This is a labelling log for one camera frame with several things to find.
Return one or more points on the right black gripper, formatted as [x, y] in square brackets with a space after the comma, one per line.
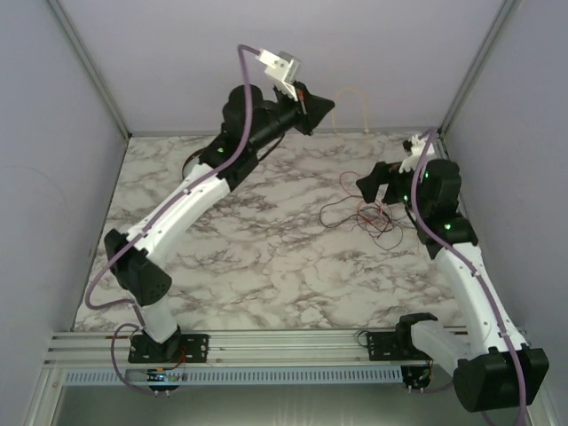
[387, 173]

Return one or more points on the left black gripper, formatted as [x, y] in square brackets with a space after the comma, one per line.
[310, 109]

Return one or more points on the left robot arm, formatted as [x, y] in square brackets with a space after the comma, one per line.
[250, 123]

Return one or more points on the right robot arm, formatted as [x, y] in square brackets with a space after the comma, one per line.
[496, 368]

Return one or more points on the round brown rimmed plate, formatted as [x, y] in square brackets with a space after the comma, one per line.
[192, 168]

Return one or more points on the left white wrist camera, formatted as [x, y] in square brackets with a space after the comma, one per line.
[281, 68]

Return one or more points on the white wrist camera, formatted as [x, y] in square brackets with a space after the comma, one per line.
[413, 148]
[281, 68]

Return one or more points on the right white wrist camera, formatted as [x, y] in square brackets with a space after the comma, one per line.
[413, 148]

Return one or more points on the right aluminium corner post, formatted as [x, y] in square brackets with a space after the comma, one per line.
[500, 21]

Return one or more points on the aluminium corner post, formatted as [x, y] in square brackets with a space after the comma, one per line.
[500, 21]
[87, 61]

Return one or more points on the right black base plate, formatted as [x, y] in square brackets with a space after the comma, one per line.
[389, 346]

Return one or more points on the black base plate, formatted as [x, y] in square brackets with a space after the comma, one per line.
[389, 346]
[195, 346]

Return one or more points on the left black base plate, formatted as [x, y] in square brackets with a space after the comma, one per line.
[195, 346]

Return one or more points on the left aluminium corner post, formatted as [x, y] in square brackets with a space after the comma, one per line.
[87, 61]

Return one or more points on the aluminium front rail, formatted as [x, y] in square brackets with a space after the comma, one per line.
[233, 348]

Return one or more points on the grey slotted cable duct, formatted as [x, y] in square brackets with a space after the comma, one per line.
[201, 376]

